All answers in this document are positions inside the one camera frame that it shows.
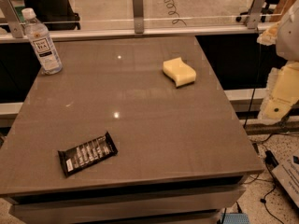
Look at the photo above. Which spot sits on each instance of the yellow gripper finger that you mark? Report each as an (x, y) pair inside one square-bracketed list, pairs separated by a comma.
[(282, 92)]

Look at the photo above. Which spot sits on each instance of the middle metal bracket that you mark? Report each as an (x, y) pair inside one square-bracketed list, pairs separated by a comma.
[(138, 14)]

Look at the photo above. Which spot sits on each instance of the metal bracket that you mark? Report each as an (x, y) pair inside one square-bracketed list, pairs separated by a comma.
[(12, 18), (138, 14), (254, 14)]

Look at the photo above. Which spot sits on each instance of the black office chair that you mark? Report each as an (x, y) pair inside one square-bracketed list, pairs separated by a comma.
[(57, 15)]

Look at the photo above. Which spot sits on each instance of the left metal bracket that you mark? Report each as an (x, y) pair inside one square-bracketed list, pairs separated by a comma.
[(12, 18)]

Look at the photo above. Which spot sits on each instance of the clear plastic tea bottle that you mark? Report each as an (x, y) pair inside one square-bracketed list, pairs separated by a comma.
[(39, 37)]

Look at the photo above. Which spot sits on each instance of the yellow sponge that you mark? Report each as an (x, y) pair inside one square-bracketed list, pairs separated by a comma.
[(179, 72)]

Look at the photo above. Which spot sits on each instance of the right metal bracket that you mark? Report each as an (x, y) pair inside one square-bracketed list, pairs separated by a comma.
[(254, 14)]

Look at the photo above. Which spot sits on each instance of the grey printed floor box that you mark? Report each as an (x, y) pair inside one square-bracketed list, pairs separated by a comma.
[(287, 174)]

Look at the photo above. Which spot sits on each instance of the black snack bar wrapper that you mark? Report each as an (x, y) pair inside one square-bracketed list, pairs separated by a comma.
[(87, 154)]

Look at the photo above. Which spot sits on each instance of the clear glass barrier panel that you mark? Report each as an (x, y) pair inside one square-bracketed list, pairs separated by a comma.
[(101, 18)]

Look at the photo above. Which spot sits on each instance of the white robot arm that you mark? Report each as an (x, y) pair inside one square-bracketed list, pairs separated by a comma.
[(285, 36)]

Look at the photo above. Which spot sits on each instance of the blue floor object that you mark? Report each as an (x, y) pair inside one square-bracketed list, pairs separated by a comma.
[(234, 218)]

